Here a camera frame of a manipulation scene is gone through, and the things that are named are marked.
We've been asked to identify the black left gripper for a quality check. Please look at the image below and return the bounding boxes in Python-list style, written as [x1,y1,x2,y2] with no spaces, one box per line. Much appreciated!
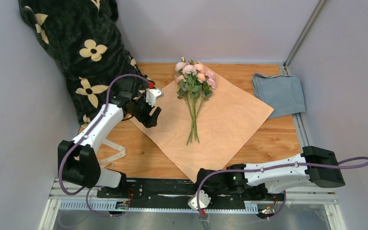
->
[130,93,161,128]

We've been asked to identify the pink fake flower bunch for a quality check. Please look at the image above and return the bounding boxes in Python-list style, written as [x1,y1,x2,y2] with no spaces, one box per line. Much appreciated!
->
[174,57,217,144]

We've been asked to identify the peach green wrapping paper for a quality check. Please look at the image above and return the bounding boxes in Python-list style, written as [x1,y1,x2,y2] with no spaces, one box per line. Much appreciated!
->
[128,63,279,180]

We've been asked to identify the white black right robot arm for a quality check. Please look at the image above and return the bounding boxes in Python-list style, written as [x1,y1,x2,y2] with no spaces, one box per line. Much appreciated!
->
[188,146,345,208]

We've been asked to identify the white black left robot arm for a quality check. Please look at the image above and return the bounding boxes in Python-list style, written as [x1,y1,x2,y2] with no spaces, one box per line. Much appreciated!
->
[57,74,163,198]

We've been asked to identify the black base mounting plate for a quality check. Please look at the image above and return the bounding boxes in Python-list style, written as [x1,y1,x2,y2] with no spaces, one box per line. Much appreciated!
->
[96,178,284,210]

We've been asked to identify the black floral plush blanket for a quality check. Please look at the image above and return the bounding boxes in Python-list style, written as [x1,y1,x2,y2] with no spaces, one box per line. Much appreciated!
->
[18,0,148,128]

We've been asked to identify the light blue denim cloth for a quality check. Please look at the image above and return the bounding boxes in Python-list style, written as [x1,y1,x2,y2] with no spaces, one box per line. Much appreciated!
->
[252,73,306,118]

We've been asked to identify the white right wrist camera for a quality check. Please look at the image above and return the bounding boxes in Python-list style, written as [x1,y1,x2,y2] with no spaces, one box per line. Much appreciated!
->
[187,190,211,211]

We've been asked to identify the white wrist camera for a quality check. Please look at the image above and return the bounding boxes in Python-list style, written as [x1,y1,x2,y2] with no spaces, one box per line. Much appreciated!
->
[187,190,211,211]
[145,88,164,107]

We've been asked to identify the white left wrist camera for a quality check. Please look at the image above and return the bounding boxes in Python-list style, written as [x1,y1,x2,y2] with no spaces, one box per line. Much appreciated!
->
[145,88,164,107]

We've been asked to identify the cream ribbon strap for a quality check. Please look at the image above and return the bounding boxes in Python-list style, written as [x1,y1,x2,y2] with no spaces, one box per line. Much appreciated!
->
[96,139,127,169]

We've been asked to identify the aluminium frame rails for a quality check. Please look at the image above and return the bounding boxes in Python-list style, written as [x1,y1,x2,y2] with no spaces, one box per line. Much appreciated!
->
[38,63,345,230]

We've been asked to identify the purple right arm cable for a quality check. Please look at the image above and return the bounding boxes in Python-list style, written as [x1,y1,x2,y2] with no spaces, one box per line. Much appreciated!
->
[195,156,368,219]

